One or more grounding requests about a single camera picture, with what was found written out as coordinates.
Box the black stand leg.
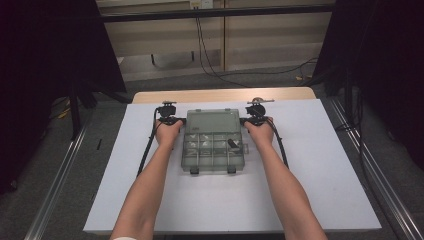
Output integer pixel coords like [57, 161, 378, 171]
[67, 74, 84, 141]

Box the metal floor rail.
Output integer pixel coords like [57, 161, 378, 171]
[329, 97, 424, 240]
[23, 114, 91, 240]

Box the person's left hand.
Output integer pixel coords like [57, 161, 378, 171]
[154, 119, 185, 149]

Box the white board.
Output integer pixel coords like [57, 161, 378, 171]
[83, 98, 383, 234]

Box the black wall cable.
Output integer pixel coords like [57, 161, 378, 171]
[194, 16, 251, 89]
[197, 16, 319, 77]

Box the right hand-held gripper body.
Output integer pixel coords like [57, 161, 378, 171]
[245, 97, 276, 127]

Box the white wall socket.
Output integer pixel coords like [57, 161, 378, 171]
[189, 0, 214, 10]

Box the grey leaning panel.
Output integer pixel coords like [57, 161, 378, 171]
[117, 49, 224, 83]

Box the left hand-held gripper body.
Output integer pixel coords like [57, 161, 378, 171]
[156, 100, 182, 126]

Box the clear grey compartment box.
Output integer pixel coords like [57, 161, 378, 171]
[180, 108, 250, 176]

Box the black curtain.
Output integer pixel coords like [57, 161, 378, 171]
[312, 0, 424, 172]
[0, 0, 128, 195]

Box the black horizontal bar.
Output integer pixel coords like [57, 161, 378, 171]
[99, 3, 336, 24]

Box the vertical wall trim strip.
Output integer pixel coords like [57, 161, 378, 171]
[222, 0, 228, 72]

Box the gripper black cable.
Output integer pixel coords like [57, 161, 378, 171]
[136, 107, 160, 178]
[265, 118, 290, 170]

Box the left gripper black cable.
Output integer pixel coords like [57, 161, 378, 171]
[136, 107, 160, 178]

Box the person's right hand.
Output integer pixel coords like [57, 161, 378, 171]
[243, 116, 275, 151]

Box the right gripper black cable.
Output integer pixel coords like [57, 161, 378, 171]
[265, 118, 290, 170]

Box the wooden table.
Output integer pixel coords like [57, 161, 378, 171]
[132, 87, 317, 105]

